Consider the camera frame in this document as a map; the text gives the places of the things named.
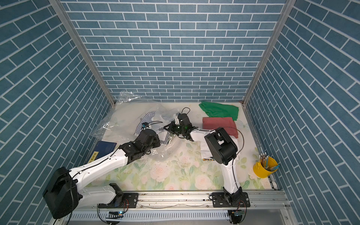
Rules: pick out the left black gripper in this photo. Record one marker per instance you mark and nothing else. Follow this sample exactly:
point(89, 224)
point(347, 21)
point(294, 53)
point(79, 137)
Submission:
point(156, 139)

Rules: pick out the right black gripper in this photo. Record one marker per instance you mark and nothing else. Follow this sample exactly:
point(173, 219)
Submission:
point(172, 126)

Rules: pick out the black white striped garment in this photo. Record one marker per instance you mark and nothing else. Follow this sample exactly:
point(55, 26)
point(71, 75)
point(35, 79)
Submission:
point(147, 118)

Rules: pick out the clear plastic vacuum bag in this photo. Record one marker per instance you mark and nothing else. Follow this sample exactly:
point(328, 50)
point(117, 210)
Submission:
point(120, 123)

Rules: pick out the green garment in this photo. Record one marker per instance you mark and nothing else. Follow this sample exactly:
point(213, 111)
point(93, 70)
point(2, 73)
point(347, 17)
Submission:
point(220, 110)

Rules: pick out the red garment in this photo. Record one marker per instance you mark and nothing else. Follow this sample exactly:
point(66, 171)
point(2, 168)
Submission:
point(227, 123)

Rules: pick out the blue white striped garment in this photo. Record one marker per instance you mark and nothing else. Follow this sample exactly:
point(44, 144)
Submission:
point(164, 136)

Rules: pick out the white patterned tank top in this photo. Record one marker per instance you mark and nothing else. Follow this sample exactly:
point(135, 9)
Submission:
point(206, 153)

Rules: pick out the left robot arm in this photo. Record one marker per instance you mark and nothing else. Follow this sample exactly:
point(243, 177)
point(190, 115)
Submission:
point(67, 189)

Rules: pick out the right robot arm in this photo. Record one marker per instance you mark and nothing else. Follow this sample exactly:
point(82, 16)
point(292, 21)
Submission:
point(223, 150)

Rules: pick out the floral table mat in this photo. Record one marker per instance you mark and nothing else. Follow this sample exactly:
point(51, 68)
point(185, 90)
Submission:
point(184, 169)

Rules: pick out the pens in yellow cup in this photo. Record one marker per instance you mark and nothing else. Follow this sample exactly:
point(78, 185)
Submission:
point(264, 159)

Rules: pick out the yellow cup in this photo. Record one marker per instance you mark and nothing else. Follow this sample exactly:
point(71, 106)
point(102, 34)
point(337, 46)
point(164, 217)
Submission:
point(262, 172)

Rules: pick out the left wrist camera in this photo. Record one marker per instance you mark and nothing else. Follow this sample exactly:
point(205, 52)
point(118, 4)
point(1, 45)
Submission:
point(145, 125)

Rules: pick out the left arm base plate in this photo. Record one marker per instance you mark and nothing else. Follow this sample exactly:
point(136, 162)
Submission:
point(118, 200)

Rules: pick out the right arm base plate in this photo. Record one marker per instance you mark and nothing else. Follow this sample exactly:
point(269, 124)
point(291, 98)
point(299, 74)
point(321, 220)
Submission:
point(221, 200)

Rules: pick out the aluminium front rail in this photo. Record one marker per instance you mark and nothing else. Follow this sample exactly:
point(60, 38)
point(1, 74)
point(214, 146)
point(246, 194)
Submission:
point(264, 207)

